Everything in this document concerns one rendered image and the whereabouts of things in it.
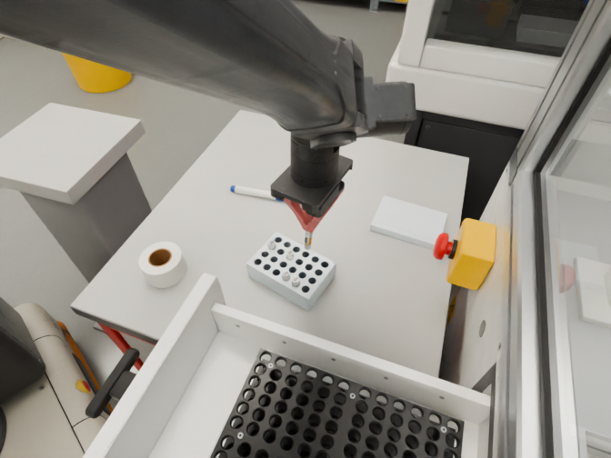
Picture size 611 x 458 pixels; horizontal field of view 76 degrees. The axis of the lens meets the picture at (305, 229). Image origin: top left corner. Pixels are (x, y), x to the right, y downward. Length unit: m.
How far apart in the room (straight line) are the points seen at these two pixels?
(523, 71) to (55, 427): 1.34
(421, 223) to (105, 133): 0.77
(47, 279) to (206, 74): 1.75
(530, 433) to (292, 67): 0.31
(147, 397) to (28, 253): 1.63
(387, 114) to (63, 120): 0.93
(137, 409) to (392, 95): 0.40
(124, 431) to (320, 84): 0.35
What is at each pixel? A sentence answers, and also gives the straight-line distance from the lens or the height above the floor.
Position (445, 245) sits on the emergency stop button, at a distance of 0.58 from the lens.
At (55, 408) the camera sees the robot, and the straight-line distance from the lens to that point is 1.25.
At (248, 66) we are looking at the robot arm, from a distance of 0.17.
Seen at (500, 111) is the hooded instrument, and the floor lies 0.84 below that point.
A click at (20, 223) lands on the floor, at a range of 2.20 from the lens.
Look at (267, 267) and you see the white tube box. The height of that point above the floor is 0.79.
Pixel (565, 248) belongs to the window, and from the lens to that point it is 0.42.
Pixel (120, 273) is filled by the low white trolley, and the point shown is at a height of 0.76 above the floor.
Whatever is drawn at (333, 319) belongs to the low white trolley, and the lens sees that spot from 0.63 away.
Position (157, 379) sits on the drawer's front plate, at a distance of 0.45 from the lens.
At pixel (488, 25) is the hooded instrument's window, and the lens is 0.95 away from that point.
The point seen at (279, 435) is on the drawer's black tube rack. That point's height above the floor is 0.90.
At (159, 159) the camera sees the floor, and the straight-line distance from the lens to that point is 2.25.
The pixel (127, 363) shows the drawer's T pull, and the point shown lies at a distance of 0.48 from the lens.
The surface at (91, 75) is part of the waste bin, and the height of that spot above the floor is 0.12.
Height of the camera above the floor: 1.32
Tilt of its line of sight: 49 degrees down
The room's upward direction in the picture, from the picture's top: straight up
